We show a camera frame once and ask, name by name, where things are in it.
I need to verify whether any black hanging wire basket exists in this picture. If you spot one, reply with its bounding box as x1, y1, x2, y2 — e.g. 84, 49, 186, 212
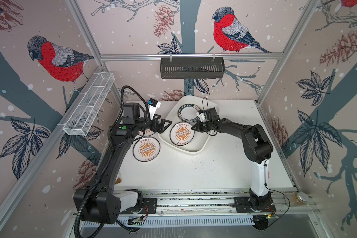
160, 57, 225, 79

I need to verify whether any orange sunburst plate back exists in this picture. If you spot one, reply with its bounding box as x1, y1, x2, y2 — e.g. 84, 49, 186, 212
139, 129, 155, 136

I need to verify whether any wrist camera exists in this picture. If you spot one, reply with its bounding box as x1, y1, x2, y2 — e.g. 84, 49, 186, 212
147, 98, 161, 120
196, 110, 207, 123

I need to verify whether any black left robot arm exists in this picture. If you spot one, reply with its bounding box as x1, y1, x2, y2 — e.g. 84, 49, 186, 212
73, 99, 172, 228

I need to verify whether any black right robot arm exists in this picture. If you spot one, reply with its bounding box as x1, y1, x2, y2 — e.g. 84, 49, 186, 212
191, 108, 273, 212

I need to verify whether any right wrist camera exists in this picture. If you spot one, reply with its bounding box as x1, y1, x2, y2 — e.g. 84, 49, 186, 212
196, 110, 207, 123

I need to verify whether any black corrugated cable hose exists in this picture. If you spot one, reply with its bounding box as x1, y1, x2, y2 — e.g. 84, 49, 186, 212
73, 142, 117, 238

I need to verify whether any white plastic bin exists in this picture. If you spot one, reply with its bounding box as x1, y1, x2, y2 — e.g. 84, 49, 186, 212
158, 96, 220, 155

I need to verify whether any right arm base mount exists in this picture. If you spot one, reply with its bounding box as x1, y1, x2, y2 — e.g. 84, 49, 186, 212
232, 189, 276, 213

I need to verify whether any orange sunburst plate front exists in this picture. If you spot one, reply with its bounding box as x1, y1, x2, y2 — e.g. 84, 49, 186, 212
170, 122, 194, 146

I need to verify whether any white mesh wall shelf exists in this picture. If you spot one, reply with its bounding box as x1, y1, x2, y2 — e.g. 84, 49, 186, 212
63, 72, 115, 136

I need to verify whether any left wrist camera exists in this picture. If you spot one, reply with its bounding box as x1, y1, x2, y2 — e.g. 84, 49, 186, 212
147, 98, 161, 120

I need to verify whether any green rim plate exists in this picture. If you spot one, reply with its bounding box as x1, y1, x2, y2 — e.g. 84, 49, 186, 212
178, 104, 200, 124

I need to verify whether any small glass jar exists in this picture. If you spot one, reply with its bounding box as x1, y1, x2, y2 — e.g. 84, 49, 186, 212
290, 192, 309, 206

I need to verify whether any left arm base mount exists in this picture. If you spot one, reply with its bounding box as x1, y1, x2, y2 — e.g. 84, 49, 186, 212
121, 198, 157, 215

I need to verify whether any aluminium frame crossbar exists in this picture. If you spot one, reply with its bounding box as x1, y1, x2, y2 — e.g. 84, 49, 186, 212
100, 53, 284, 62

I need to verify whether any orange sunburst plate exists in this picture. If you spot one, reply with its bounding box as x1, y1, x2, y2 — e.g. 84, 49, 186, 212
139, 129, 155, 136
170, 122, 194, 146
132, 137, 161, 162

